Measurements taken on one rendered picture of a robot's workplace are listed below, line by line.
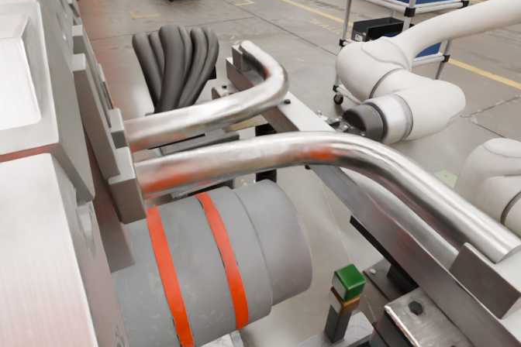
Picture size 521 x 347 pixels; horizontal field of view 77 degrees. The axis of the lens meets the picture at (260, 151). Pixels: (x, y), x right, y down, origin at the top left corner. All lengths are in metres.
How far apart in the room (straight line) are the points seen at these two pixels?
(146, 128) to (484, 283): 0.23
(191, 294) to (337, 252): 1.19
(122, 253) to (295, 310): 1.06
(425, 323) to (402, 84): 0.51
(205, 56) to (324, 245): 1.21
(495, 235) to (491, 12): 0.65
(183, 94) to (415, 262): 0.24
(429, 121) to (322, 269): 0.88
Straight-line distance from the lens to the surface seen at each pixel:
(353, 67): 0.75
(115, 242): 0.27
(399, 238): 0.24
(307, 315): 1.30
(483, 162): 1.03
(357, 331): 0.79
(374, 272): 1.41
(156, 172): 0.22
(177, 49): 0.35
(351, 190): 0.26
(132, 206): 0.22
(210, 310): 0.31
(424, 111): 0.65
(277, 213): 0.32
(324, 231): 1.52
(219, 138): 1.45
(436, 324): 0.24
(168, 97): 0.33
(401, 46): 0.77
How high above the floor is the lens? 1.14
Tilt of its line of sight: 36 degrees down
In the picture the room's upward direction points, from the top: straight up
